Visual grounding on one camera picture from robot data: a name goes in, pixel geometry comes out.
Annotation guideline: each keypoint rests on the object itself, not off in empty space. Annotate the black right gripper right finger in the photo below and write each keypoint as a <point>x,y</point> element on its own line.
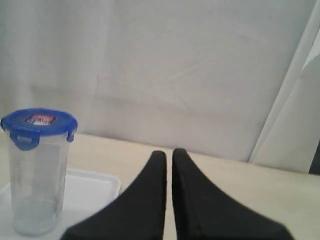
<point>202,211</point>

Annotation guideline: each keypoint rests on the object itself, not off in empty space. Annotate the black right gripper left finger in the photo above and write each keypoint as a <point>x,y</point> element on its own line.
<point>137,214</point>

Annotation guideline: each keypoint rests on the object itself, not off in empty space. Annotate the clear plastic tall container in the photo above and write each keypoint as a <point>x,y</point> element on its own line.
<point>37,182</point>

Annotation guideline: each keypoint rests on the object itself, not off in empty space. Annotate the white plastic tray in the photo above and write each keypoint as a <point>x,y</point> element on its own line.
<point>86,192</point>

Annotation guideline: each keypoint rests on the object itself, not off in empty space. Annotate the white backdrop curtain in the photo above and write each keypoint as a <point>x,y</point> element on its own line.
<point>236,79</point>

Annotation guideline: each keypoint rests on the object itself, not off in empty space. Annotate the blue plastic lid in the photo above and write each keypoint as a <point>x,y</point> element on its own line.
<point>27,126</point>

